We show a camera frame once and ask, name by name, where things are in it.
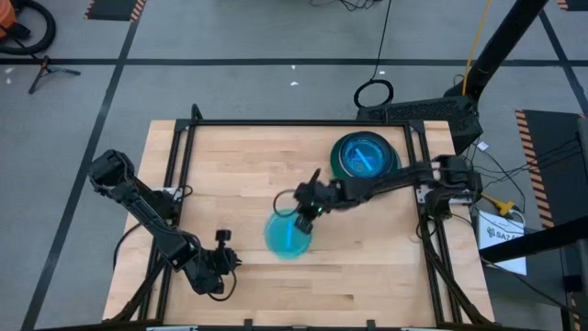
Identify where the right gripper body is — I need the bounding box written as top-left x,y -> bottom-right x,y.
293,167 -> 344,218

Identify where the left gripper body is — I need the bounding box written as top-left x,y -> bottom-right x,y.
195,247 -> 243,296

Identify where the green plastic plate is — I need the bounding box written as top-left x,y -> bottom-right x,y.
329,132 -> 402,181

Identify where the teal transparent plastic plate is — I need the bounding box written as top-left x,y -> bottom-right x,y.
263,208 -> 314,261
340,135 -> 392,179

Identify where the yellow plug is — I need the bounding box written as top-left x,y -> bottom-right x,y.
480,191 -> 516,218

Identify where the white labelled box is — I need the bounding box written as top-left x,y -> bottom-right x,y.
475,209 -> 528,278

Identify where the black beam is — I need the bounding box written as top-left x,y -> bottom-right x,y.
478,214 -> 588,265

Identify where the hazard striped floor mat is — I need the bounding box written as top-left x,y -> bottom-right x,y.
514,108 -> 588,230
556,0 -> 588,13
83,0 -> 148,23

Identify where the black stand pole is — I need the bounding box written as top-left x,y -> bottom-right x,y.
443,0 -> 550,105

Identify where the black tripod stand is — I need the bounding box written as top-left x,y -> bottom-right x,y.
28,54 -> 82,96

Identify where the orange shop vacuum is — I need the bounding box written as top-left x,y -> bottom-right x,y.
0,0 -> 20,40

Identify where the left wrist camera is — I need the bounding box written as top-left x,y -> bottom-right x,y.
214,228 -> 233,253

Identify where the black aluminium table frame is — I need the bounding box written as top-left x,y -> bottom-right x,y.
103,103 -> 497,331

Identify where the black coiled floor cable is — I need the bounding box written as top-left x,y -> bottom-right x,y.
352,0 -> 396,109

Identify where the yellow cable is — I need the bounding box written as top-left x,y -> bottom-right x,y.
460,0 -> 494,97

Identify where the black vacuum hose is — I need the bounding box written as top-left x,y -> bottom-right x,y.
0,0 -> 58,57

